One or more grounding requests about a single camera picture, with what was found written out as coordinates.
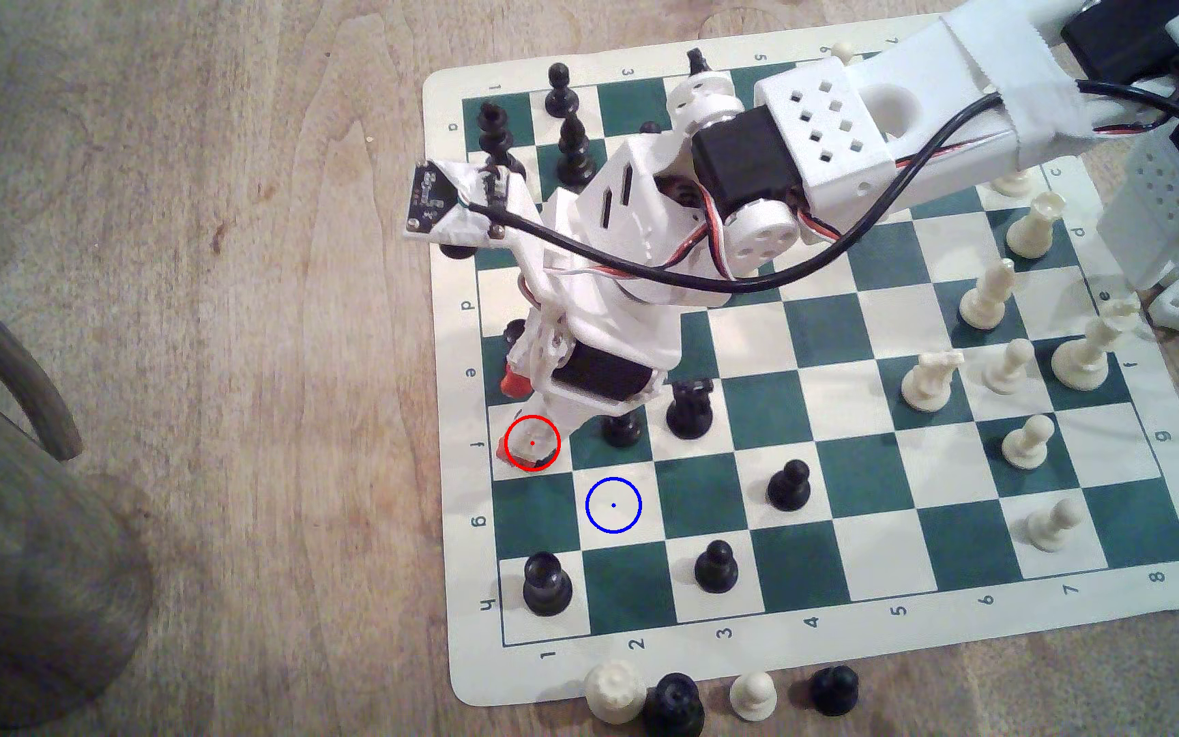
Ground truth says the curved wooden chair leg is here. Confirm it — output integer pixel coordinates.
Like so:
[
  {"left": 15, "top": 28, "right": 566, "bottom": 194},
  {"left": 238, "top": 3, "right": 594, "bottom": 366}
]
[{"left": 0, "top": 250, "right": 85, "bottom": 463}]

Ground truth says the small camera circuit board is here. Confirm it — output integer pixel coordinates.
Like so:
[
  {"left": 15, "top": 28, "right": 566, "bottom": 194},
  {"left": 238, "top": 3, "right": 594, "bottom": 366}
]
[{"left": 404, "top": 160, "right": 532, "bottom": 248}]

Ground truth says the white gripper, black motor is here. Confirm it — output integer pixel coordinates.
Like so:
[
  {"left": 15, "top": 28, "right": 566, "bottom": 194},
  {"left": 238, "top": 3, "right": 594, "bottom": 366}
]
[{"left": 495, "top": 261, "right": 688, "bottom": 467}]

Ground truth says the black camera cable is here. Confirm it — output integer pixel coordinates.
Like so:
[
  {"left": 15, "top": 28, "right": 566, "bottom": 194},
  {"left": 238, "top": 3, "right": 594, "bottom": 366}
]
[{"left": 456, "top": 80, "right": 1179, "bottom": 298}]

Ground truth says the black bishop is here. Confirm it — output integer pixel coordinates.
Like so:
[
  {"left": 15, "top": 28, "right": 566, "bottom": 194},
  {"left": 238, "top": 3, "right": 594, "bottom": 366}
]
[{"left": 555, "top": 113, "right": 599, "bottom": 188}]

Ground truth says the white rook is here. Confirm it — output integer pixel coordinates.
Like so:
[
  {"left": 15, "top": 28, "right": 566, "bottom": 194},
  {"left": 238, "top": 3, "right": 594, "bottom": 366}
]
[{"left": 586, "top": 660, "right": 648, "bottom": 726}]

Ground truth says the white bishop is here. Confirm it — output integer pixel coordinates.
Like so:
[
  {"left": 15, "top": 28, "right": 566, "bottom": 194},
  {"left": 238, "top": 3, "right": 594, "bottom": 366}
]
[{"left": 959, "top": 258, "right": 1017, "bottom": 331}]

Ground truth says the dark round furniture piece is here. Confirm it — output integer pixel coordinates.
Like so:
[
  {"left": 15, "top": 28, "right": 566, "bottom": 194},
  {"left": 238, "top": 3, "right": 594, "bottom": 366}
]
[{"left": 0, "top": 358, "right": 157, "bottom": 731}]

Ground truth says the white knight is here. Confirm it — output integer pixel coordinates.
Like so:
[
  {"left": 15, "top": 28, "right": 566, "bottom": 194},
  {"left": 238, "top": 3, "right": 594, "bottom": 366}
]
[{"left": 901, "top": 351, "right": 965, "bottom": 414}]

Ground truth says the green and white chess mat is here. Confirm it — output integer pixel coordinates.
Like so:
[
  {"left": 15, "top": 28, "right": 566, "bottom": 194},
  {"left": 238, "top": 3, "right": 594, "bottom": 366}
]
[{"left": 420, "top": 12, "right": 1179, "bottom": 708}]

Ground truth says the black queen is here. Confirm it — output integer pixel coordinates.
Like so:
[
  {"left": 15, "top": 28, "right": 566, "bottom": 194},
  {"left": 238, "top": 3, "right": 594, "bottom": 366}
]
[{"left": 643, "top": 672, "right": 705, "bottom": 737}]

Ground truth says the white king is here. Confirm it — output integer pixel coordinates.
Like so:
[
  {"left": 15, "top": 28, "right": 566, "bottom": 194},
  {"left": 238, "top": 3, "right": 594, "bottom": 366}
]
[{"left": 1051, "top": 297, "right": 1142, "bottom": 393}]

